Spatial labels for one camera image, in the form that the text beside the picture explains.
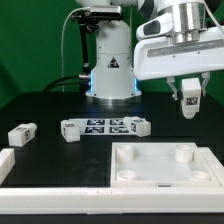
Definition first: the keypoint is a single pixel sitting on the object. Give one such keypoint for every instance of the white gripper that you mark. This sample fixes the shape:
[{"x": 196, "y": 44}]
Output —
[{"x": 155, "y": 56}]

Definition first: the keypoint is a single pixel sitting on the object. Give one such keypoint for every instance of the white square tabletop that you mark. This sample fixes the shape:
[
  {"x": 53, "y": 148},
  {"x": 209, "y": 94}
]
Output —
[{"x": 135, "y": 165}]

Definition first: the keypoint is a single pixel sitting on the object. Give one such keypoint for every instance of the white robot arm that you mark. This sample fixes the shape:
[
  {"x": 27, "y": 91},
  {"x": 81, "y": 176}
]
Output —
[{"x": 113, "y": 76}]

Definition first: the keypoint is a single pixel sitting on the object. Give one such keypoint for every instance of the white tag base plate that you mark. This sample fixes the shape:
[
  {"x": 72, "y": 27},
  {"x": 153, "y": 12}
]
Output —
[{"x": 102, "y": 126}]

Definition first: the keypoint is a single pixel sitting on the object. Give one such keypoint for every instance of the black depth camera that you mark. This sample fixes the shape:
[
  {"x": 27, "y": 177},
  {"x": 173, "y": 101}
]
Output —
[{"x": 106, "y": 11}]

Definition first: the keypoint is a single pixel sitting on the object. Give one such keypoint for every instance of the white obstacle front rail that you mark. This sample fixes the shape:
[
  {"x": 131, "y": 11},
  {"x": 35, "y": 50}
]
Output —
[{"x": 111, "y": 201}]

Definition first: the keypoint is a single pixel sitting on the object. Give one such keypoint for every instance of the white obstacle left rail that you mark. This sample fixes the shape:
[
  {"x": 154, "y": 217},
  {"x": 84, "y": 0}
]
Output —
[{"x": 7, "y": 161}]

